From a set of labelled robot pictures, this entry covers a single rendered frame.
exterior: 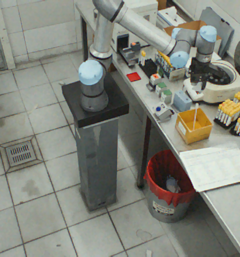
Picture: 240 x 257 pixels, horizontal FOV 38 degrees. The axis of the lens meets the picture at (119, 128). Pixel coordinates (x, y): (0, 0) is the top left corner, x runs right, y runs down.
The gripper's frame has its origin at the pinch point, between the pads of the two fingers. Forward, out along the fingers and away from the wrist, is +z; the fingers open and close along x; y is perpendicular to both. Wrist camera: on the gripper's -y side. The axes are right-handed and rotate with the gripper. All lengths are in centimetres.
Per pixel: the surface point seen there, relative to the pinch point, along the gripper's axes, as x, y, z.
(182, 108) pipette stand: -0.4, 7.8, 12.2
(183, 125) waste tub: 14.8, 10.0, 9.6
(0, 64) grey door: -147, 156, 89
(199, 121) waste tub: 6.8, -0.5, 14.7
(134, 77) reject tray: -31.4, 32.0, 15.2
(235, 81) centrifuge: -14.0, -22.1, 5.6
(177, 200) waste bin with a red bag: 22, 7, 66
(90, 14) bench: -102, 61, 13
